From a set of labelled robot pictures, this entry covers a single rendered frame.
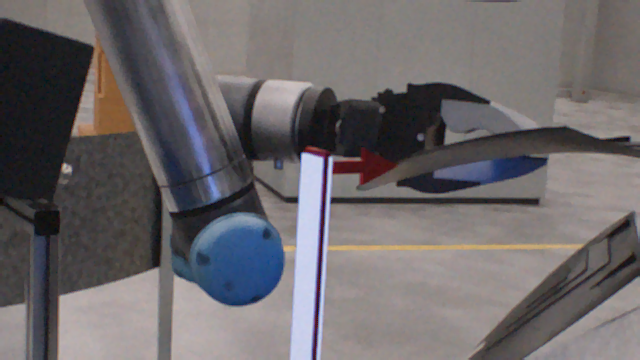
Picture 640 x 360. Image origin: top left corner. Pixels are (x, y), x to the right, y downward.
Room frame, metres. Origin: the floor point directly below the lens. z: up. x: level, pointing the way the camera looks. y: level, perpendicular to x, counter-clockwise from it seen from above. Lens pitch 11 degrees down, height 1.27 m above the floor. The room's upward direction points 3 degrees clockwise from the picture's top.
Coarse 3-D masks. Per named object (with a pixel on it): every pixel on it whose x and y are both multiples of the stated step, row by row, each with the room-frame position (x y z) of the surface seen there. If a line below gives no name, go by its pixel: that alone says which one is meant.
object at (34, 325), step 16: (32, 208) 1.06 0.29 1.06; (48, 208) 1.06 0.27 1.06; (32, 240) 1.06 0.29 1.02; (48, 240) 1.07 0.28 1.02; (32, 256) 1.06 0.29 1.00; (48, 256) 1.07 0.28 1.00; (32, 272) 1.05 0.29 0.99; (48, 272) 1.07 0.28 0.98; (32, 288) 1.05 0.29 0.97; (48, 288) 1.07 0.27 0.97; (32, 304) 1.05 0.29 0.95; (48, 304) 1.07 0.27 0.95; (32, 320) 1.05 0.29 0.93; (48, 320) 1.06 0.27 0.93; (32, 336) 1.05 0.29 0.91; (48, 336) 1.06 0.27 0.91; (32, 352) 1.05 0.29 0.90; (48, 352) 1.06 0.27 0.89
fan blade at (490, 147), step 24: (456, 144) 0.65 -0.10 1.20; (480, 144) 0.65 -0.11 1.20; (504, 144) 0.65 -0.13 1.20; (528, 144) 0.65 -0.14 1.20; (552, 144) 0.65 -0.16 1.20; (576, 144) 0.64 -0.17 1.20; (600, 144) 0.64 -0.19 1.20; (624, 144) 0.76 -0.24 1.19; (408, 168) 0.74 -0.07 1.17; (432, 168) 0.77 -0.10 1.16
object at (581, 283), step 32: (576, 256) 0.98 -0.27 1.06; (608, 256) 0.91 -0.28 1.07; (544, 288) 0.97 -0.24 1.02; (576, 288) 0.91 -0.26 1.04; (608, 288) 0.87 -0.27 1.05; (512, 320) 0.97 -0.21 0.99; (544, 320) 0.91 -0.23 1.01; (576, 320) 0.87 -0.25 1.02; (480, 352) 0.97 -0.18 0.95; (512, 352) 0.90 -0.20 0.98
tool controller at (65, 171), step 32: (0, 32) 1.09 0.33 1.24; (32, 32) 1.11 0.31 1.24; (0, 64) 1.09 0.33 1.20; (32, 64) 1.11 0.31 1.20; (64, 64) 1.13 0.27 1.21; (0, 96) 1.09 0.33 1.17; (32, 96) 1.11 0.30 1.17; (64, 96) 1.13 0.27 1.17; (0, 128) 1.09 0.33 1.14; (32, 128) 1.11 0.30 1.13; (64, 128) 1.13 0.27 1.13; (0, 160) 1.09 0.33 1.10; (32, 160) 1.11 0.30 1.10; (64, 160) 1.13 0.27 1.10; (0, 192) 1.09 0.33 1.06; (32, 192) 1.11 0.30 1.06
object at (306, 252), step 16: (304, 160) 0.63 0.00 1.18; (320, 160) 0.62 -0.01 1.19; (304, 176) 0.63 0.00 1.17; (320, 176) 0.62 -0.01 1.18; (304, 192) 0.63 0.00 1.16; (320, 192) 0.62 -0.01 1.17; (304, 208) 0.63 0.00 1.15; (304, 224) 0.63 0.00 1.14; (304, 240) 0.63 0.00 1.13; (304, 256) 0.63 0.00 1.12; (304, 272) 0.63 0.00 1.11; (304, 288) 0.62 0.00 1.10; (304, 304) 0.62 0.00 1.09; (304, 320) 0.62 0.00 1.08; (304, 336) 0.62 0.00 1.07; (304, 352) 0.62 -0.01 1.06
